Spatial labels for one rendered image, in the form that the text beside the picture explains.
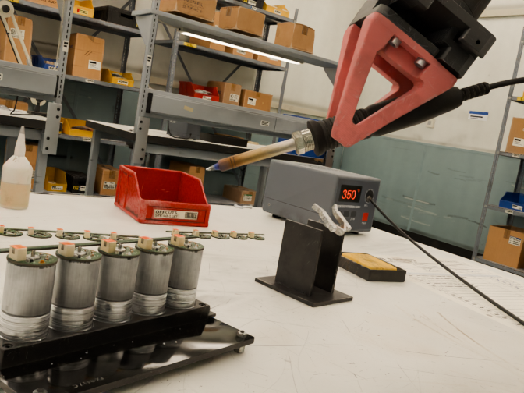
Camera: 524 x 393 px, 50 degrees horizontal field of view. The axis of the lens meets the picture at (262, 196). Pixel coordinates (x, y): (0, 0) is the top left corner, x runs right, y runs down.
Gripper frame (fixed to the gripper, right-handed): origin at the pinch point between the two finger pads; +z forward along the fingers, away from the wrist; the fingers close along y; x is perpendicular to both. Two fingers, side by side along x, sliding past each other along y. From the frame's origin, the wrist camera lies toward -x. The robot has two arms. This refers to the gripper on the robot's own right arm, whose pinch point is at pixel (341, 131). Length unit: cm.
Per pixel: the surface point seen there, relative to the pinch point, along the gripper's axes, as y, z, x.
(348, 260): -25.3, 8.2, 15.7
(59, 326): 6.6, 18.6, -7.8
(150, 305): 2.6, 16.2, -3.9
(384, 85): -574, -140, 141
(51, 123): -233, 47, -58
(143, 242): 2.3, 13.2, -6.5
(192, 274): 0.4, 13.6, -2.5
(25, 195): -33.4, 25.0, -19.2
